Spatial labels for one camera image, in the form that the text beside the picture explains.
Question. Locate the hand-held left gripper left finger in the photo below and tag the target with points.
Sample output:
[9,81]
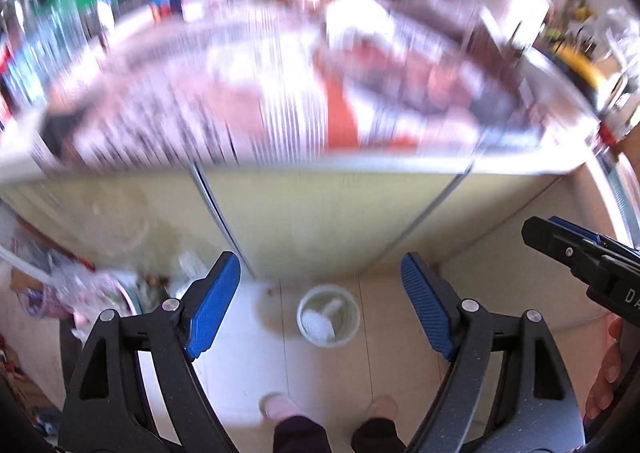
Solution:
[212,305]

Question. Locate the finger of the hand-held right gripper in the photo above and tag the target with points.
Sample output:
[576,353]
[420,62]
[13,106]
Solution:
[560,245]

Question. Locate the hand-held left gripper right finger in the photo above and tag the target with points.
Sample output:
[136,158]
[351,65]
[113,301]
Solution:
[427,305]

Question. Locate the white round bin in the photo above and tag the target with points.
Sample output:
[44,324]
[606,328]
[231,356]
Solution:
[327,318]

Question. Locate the person's right hand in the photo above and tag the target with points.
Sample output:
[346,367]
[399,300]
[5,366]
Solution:
[607,373]

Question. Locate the pink slipper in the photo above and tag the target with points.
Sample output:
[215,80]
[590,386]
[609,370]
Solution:
[382,405]
[277,405]

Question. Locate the pale yellow cabinet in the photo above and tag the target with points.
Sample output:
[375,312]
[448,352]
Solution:
[325,213]

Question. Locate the person's right leg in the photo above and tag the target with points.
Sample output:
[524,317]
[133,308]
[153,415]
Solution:
[375,437]

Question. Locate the clear plastic bag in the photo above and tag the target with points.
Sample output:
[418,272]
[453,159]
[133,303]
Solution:
[55,278]

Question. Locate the yellow appliance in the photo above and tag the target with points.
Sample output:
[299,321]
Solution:
[580,65]

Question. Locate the newspaper print tablecloth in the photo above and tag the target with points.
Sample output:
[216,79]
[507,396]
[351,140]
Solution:
[175,98]

